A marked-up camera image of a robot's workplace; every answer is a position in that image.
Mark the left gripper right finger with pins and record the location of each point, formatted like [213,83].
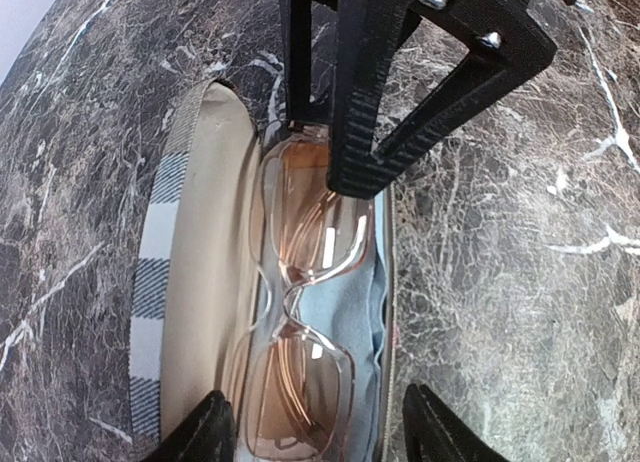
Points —
[433,432]

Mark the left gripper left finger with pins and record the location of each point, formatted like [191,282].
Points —
[207,434]

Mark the light blue cleaning cloth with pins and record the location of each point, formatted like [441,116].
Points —
[351,311]

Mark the plaid sunglasses case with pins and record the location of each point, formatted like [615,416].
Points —
[196,283]

